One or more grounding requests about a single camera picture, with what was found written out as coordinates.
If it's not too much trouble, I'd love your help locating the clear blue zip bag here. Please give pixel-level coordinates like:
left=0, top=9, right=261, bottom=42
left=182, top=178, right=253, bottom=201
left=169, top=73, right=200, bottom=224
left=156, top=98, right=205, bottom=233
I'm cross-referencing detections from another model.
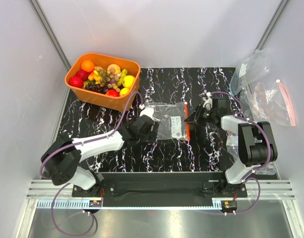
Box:
left=229, top=49, right=271, bottom=95

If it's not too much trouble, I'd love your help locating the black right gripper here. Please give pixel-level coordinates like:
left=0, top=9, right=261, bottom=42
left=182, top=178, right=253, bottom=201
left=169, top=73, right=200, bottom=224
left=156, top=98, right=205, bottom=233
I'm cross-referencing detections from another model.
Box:
left=184, top=104, right=215, bottom=127

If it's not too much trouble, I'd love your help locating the bright red apple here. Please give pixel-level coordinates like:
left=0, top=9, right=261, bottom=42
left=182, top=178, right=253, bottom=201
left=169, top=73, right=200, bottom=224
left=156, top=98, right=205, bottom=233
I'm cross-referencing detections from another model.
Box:
left=68, top=76, right=84, bottom=88

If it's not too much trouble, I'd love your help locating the yellow lemon small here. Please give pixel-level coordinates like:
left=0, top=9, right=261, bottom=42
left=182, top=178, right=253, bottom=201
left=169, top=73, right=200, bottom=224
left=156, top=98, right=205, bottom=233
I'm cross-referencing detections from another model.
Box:
left=119, top=88, right=130, bottom=96

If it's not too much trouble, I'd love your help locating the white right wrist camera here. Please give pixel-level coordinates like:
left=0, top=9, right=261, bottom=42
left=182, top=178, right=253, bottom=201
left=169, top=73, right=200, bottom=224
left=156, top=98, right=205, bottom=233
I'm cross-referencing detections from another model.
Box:
left=203, top=92, right=212, bottom=110

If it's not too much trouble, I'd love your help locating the clear zip bag orange zipper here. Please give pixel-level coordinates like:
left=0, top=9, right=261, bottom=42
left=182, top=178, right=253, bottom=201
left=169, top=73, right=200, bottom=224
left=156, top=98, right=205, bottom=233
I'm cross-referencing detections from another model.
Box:
left=146, top=102, right=190, bottom=141

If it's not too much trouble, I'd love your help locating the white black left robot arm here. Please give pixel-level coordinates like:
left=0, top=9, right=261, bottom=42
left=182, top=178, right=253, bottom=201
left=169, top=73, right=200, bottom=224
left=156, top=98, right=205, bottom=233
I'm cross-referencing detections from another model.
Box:
left=41, top=115, right=159, bottom=196

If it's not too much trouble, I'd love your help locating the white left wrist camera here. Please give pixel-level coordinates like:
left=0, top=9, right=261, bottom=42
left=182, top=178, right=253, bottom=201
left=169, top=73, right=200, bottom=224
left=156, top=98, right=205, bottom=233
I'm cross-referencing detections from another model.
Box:
left=139, top=104, right=154, bottom=119

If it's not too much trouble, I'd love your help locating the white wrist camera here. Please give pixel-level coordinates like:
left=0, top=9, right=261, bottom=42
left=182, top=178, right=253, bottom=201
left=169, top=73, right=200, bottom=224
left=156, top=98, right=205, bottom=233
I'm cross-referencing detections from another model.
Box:
left=139, top=104, right=154, bottom=119
left=203, top=92, right=212, bottom=110

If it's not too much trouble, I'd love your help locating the dark purple grape bunch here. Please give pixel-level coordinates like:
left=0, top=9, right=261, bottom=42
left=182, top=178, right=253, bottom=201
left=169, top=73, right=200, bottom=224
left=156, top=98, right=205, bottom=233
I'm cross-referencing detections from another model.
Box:
left=84, top=83, right=104, bottom=94

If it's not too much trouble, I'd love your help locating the filled zip bag red zipper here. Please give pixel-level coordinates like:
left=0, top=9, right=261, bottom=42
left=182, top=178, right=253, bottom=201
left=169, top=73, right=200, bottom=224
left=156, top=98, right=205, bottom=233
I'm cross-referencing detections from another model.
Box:
left=240, top=79, right=296, bottom=126

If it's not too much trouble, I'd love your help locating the green yellow banana bunch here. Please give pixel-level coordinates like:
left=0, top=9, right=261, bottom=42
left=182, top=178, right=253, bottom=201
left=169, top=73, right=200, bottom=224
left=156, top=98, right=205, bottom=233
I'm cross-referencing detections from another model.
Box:
left=116, top=69, right=128, bottom=87

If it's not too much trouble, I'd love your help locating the yellow lemon large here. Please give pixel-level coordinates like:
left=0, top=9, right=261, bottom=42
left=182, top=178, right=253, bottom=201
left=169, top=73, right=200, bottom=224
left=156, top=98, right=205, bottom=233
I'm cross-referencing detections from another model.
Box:
left=122, top=75, right=135, bottom=88

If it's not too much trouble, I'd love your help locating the dark red apple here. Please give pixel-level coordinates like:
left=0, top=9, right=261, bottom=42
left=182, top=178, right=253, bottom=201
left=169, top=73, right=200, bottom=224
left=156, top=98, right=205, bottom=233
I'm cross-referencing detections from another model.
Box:
left=75, top=69, right=90, bottom=81

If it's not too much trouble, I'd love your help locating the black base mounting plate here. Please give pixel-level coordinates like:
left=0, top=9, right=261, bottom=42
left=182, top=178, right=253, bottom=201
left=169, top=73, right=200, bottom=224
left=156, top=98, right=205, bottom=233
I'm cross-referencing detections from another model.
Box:
left=73, top=172, right=248, bottom=198

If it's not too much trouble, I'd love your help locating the orange plastic fruit basket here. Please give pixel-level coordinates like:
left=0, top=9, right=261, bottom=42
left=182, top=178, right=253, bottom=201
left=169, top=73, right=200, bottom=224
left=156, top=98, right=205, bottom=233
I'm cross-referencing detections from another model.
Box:
left=65, top=53, right=141, bottom=112

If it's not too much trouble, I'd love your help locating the orange fruit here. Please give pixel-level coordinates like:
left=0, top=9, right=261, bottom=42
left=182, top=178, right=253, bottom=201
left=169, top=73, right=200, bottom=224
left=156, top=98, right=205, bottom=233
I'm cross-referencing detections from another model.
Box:
left=81, top=59, right=95, bottom=72

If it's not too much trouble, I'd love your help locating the aluminium rail frame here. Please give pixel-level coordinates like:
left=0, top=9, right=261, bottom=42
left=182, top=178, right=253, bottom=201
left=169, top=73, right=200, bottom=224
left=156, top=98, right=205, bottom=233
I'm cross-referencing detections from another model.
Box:
left=17, top=179, right=304, bottom=238

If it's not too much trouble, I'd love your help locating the pink peach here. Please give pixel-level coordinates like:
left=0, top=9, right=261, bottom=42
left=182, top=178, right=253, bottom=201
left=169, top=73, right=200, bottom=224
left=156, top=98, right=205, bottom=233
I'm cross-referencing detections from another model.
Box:
left=107, top=64, right=121, bottom=74

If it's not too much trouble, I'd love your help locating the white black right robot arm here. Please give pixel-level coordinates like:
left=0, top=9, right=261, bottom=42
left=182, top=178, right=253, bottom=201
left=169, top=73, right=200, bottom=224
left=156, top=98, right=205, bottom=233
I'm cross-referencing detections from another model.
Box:
left=185, top=96, right=278, bottom=197

